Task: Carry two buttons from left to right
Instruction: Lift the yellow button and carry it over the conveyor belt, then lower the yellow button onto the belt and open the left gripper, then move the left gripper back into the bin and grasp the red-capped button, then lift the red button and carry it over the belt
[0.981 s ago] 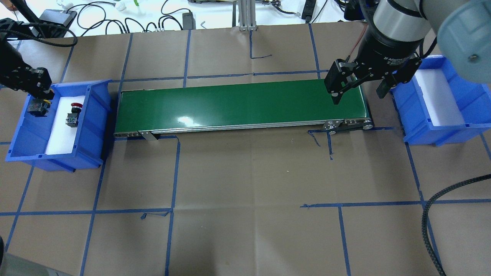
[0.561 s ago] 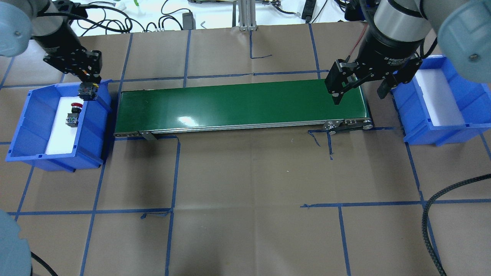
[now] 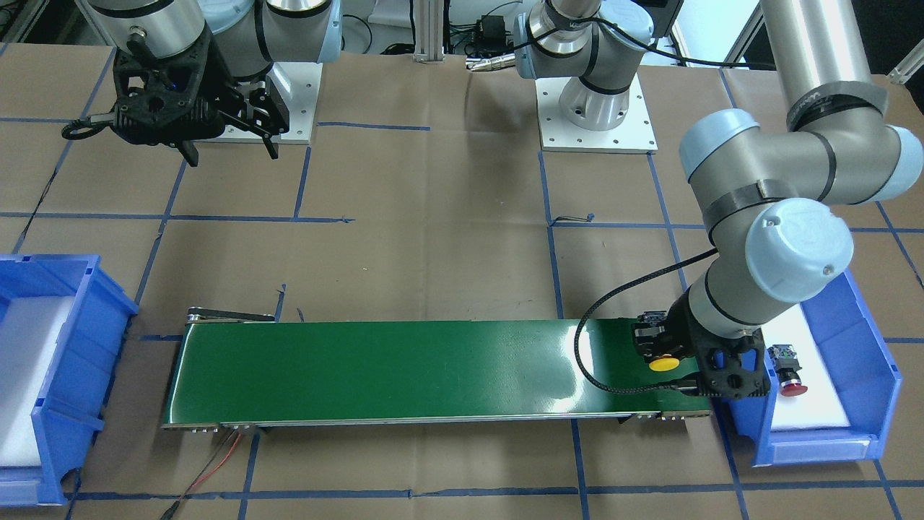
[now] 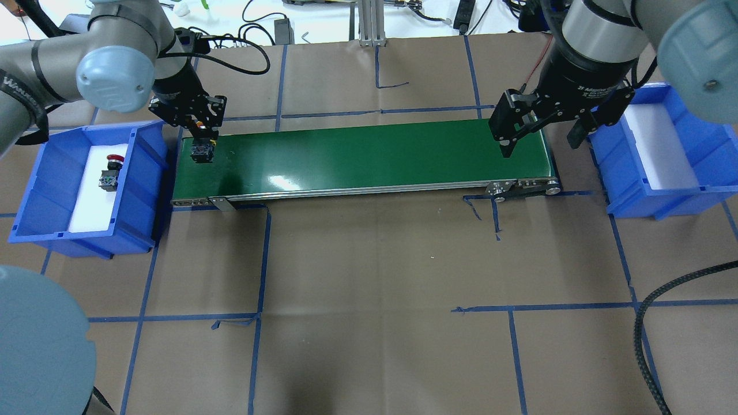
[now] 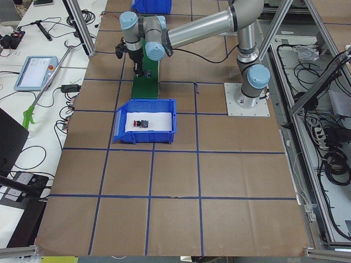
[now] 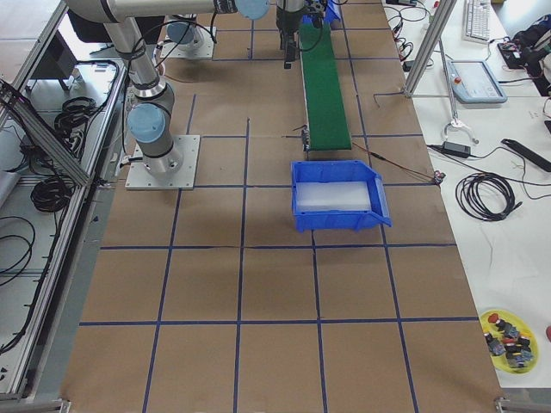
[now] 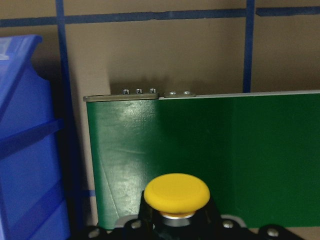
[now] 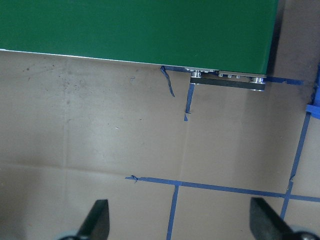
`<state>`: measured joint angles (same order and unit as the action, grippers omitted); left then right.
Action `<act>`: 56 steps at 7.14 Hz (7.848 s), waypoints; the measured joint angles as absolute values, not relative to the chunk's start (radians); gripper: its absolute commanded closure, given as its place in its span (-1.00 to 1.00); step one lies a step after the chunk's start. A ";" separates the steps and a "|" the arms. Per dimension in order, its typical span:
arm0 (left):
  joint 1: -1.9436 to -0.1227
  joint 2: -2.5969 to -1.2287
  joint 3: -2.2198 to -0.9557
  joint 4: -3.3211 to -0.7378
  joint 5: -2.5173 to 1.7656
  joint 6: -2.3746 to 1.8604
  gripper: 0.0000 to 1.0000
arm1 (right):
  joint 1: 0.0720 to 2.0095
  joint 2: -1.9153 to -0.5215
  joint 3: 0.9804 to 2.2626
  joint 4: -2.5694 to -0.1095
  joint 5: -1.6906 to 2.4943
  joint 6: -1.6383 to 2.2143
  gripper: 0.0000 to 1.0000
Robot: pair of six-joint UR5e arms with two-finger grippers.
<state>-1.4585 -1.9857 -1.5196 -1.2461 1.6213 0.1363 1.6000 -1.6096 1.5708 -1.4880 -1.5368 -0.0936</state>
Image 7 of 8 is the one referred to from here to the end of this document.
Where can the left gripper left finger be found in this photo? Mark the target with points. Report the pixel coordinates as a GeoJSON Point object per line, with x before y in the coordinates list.
{"type": "Point", "coordinates": [131, 227]}

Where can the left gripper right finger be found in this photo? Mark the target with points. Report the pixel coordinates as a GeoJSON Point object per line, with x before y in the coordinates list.
{"type": "Point", "coordinates": [232, 227]}

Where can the yellow push button switch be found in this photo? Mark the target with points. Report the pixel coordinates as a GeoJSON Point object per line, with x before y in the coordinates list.
{"type": "Point", "coordinates": [177, 197]}

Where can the green conveyor belt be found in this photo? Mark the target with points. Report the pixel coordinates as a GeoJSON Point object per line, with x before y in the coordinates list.
{"type": "Point", "coordinates": [259, 153]}

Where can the left blue plastic bin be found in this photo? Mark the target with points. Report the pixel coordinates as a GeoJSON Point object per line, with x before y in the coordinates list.
{"type": "Point", "coordinates": [32, 199]}

